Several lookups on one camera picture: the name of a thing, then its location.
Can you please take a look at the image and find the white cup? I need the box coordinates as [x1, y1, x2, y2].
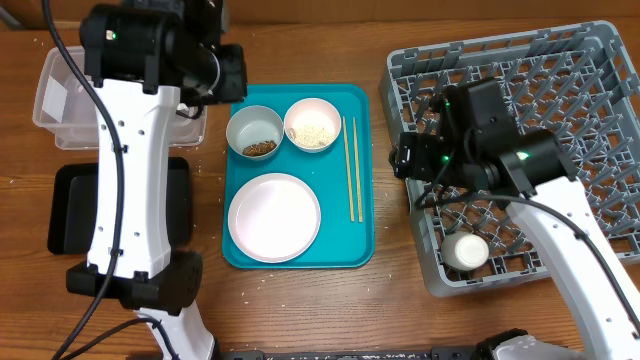
[440, 232, 489, 271]

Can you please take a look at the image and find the white bowl with rice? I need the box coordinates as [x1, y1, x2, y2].
[284, 98, 342, 153]

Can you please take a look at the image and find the grey bowl with brown scraps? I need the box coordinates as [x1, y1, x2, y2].
[226, 105, 284, 161]

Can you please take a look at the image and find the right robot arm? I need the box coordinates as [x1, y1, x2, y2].
[389, 77, 639, 359]

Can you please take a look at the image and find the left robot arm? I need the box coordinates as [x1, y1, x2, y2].
[66, 0, 248, 359]

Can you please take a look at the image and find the grey dishwasher rack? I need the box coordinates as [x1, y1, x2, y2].
[380, 21, 639, 297]

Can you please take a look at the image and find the clear plastic waste bin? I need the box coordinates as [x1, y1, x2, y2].
[32, 46, 207, 150]

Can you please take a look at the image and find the wooden chopstick left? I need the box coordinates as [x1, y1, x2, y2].
[342, 116, 355, 222]

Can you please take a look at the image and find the pile of rice grains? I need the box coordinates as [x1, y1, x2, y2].
[288, 125, 335, 150]

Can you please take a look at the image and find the teal serving tray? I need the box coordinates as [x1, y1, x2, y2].
[222, 84, 375, 269]

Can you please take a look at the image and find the white round plate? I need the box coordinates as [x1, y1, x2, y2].
[227, 173, 322, 264]

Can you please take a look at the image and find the black rectangular tray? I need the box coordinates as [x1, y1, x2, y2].
[47, 157, 193, 255]

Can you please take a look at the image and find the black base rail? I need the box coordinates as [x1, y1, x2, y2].
[221, 346, 478, 360]

